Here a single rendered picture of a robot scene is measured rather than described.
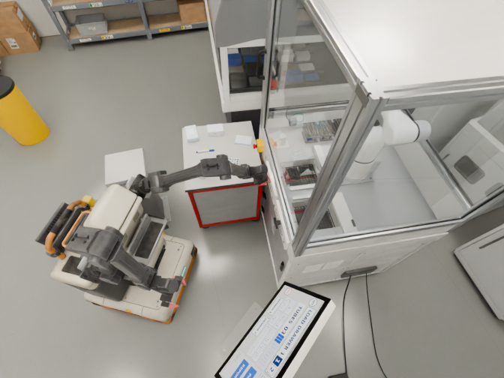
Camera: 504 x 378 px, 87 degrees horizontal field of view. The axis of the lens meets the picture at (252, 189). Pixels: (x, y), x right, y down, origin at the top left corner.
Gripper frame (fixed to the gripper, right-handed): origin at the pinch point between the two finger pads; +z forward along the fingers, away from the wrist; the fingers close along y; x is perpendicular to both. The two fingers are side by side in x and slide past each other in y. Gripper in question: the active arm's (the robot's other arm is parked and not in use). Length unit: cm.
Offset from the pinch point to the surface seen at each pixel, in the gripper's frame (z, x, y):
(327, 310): -15, -82, 23
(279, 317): -16, -80, 1
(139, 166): -44, 36, -80
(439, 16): -52, -13, 100
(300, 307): -15, -78, 11
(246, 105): 4, 83, -8
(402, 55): -66, -32, 84
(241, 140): 5, 52, -19
